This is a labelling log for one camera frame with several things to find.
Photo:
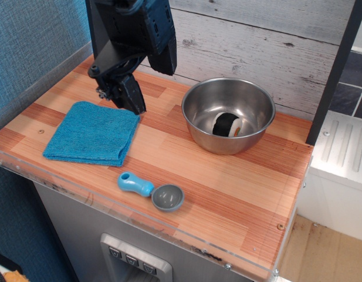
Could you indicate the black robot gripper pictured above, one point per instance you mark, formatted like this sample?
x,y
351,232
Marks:
x,y
136,30

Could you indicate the blue towel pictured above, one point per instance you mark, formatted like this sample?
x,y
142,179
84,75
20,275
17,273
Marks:
x,y
93,134

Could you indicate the stainless steel bowl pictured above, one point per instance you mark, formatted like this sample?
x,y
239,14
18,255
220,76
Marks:
x,y
253,105

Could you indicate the toy sushi roll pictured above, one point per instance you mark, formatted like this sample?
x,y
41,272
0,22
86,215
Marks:
x,y
226,124

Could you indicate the blue grey toy scoop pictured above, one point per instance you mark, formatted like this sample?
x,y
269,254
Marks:
x,y
166,198

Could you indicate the clear acrylic edge guard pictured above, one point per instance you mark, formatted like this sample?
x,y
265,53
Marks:
x,y
236,210

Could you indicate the grey toy fridge cabinet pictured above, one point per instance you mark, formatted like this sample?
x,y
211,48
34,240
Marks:
x,y
200,245

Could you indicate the silver dispenser button panel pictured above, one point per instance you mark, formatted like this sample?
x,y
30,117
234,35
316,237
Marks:
x,y
129,263

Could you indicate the white toy sink unit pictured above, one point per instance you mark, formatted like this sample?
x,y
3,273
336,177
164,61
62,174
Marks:
x,y
332,189

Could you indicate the dark right vertical post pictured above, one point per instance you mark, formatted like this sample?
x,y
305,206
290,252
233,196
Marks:
x,y
344,50

